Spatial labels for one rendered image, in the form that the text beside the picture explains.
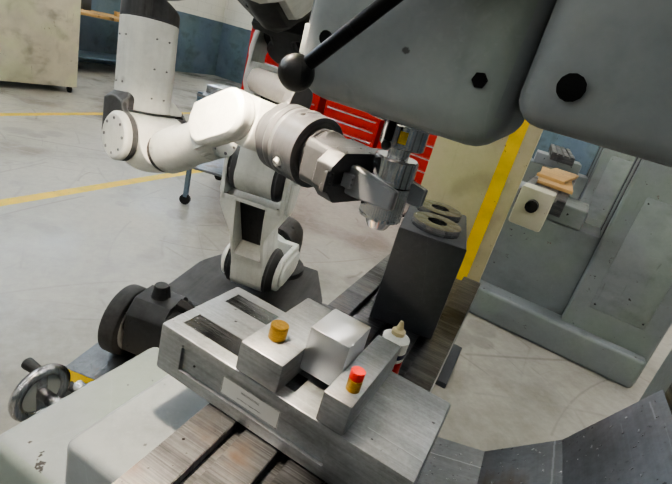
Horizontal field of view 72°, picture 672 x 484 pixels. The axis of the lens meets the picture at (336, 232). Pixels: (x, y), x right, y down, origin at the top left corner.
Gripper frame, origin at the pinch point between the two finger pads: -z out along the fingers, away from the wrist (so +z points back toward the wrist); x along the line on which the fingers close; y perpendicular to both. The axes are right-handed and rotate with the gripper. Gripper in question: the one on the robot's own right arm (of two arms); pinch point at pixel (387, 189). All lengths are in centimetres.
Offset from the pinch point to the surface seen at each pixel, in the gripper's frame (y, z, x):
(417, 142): -5.9, -2.2, -0.8
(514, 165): 15, 48, 165
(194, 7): 1, 957, 537
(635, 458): 19.6, -31.1, 16.2
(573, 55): -15.8, -15.2, -7.7
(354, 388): 19.6, -7.0, -4.9
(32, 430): 52, 32, -23
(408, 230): 13.1, 10.4, 26.4
